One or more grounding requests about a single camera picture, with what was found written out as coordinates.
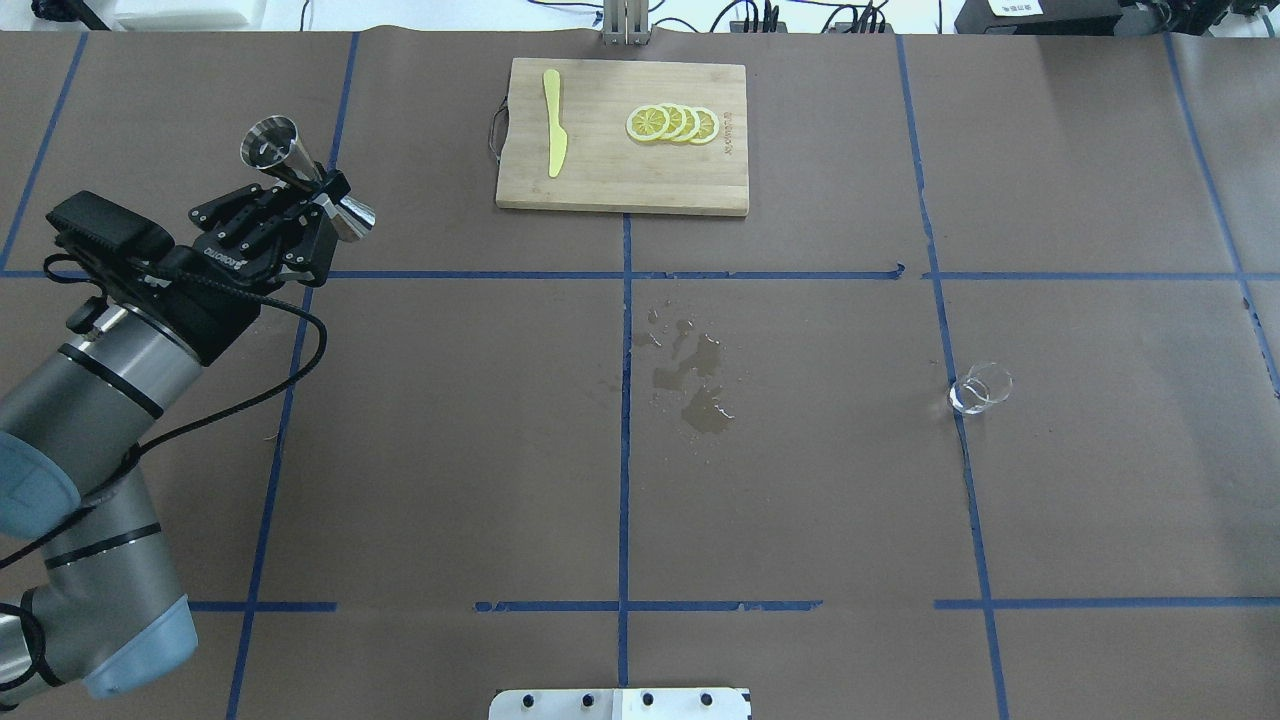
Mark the back lemon slice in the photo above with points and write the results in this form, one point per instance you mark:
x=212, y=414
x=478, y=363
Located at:
x=709, y=126

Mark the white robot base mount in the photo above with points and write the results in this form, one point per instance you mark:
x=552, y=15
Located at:
x=623, y=703

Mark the steel double jigger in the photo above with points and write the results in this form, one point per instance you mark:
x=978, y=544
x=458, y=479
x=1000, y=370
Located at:
x=274, y=147

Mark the bamboo cutting board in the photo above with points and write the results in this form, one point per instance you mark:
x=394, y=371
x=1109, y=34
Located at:
x=607, y=171

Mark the clear glass cup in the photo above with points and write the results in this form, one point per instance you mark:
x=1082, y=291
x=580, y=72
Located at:
x=981, y=387

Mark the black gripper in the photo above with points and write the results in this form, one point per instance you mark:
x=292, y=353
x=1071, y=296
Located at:
x=222, y=290

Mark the aluminium frame post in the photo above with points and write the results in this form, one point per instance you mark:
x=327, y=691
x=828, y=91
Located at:
x=626, y=22

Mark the yellow plastic knife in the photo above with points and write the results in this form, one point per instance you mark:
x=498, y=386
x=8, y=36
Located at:
x=558, y=139

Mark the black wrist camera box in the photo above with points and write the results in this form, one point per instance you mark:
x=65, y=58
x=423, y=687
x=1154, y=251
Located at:
x=111, y=242

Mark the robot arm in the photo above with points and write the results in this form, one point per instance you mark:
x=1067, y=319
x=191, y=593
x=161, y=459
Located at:
x=113, y=614

